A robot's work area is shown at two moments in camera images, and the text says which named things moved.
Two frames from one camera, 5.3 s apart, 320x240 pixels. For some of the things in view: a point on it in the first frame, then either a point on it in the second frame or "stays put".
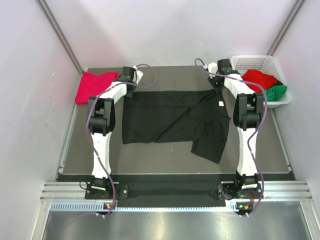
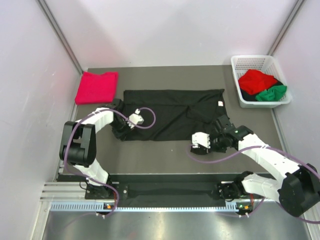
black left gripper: [129, 94] to [121, 136]
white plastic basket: [266, 64] stays put
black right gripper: [216, 89] to [212, 148]
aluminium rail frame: [77, 191] stays put
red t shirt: [264, 80] stays put
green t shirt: [275, 93] stays put
